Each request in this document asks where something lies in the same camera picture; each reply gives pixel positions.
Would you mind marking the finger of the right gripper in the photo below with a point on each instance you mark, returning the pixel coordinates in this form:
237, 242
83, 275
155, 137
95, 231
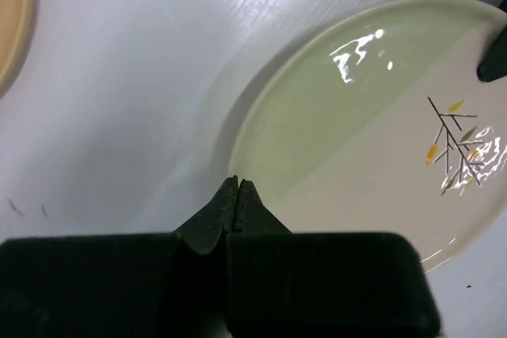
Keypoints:
493, 64

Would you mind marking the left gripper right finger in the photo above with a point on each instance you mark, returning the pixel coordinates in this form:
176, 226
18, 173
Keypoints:
251, 216

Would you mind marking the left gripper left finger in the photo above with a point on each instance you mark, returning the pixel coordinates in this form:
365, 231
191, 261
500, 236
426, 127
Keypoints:
201, 233

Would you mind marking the green and cream plate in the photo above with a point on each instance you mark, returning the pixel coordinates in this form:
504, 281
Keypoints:
380, 124

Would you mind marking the yellow and cream plate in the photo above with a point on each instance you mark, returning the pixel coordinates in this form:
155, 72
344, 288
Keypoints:
17, 20

